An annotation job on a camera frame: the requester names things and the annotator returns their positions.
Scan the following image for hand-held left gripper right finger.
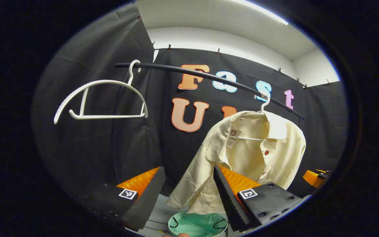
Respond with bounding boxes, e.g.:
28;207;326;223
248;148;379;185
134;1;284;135
213;164;310;233

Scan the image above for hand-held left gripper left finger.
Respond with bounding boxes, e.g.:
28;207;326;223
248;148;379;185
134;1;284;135
78;166;166;232

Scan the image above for green laundry hamper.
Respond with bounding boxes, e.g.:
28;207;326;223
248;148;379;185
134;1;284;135
168;211;228;237

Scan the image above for cream button shirt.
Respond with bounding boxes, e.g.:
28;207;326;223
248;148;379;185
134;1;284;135
166;110;307;214

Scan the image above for white hanger with hook tape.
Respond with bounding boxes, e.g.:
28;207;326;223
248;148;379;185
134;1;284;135
234;94;293;142

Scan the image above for white plastic hanger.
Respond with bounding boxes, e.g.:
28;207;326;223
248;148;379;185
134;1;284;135
54;60;148;125

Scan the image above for black clothes rack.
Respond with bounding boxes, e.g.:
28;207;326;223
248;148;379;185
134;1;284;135
115;63;305;120

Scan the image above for row of black backdrop clips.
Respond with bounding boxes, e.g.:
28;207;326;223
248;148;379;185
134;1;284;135
138;14;331;89

